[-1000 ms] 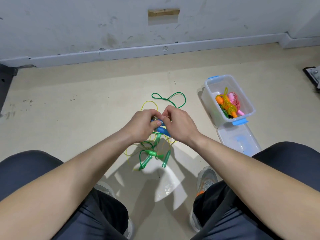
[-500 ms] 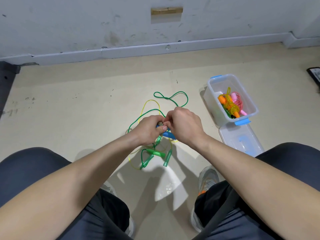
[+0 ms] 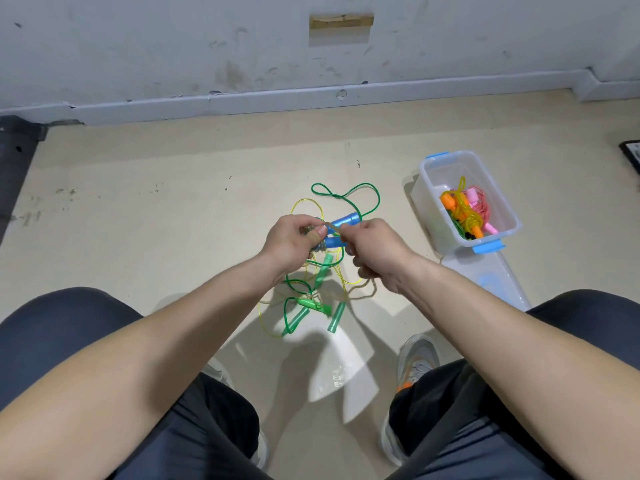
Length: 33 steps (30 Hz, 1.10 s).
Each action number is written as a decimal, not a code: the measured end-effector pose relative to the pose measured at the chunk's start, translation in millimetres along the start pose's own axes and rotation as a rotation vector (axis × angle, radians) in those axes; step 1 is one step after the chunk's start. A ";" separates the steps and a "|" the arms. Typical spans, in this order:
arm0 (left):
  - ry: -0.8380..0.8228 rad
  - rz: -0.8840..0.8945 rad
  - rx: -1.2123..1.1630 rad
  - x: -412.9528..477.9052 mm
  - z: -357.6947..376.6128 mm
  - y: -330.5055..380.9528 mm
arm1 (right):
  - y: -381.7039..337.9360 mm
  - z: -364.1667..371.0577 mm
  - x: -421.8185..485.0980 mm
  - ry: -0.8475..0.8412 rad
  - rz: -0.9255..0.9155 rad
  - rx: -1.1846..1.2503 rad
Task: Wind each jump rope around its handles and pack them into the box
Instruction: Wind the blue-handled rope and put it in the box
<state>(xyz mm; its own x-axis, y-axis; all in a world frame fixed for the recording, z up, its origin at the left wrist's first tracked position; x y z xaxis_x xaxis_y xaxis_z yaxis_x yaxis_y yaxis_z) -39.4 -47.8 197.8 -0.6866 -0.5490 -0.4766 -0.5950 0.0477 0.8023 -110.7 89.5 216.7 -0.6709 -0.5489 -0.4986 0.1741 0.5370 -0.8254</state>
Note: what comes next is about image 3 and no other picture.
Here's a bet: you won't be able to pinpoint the person's left hand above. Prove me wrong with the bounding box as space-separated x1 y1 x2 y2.
260 213 331 276

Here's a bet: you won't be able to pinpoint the person's right hand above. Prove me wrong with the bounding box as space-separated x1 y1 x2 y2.
340 217 423 296

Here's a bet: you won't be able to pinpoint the blue handled glitter skipping rope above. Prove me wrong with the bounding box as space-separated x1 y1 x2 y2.
320 211 379 296

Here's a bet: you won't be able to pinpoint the pile of colourful jump ropes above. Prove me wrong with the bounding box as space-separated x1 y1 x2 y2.
268 181 383 338

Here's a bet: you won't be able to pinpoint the orange handled yellow skipping rope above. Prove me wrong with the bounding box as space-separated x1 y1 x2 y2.
440 175 487 242

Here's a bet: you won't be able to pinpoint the pink skipping rope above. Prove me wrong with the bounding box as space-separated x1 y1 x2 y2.
465 187 499 237

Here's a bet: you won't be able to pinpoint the clear storage box blue latches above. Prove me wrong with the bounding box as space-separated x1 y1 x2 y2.
410 149 523 256

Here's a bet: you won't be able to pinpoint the person's left forearm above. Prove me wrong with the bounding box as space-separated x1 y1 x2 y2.
0 249 283 480

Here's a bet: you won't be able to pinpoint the person's right forearm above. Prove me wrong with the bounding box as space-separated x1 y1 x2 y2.
398 263 640 480

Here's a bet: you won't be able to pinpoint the clear plastic box lid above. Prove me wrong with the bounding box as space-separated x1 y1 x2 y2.
445 247 533 312

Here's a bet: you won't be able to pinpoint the grey right shoe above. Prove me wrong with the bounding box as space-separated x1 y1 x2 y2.
380 333 441 466

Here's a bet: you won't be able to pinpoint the grey shoe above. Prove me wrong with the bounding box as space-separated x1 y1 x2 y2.
205 359 269 470
380 333 441 466

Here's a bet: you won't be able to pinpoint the grey left shoe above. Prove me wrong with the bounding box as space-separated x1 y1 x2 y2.
205 359 269 470

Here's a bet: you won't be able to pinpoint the black shorts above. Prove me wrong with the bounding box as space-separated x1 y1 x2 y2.
0 287 640 480

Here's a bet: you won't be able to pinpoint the small wooden wall block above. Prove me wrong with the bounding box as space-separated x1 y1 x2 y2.
309 13 376 31

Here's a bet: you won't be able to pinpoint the black metal rack frame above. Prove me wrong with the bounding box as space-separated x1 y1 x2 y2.
0 115 47 244

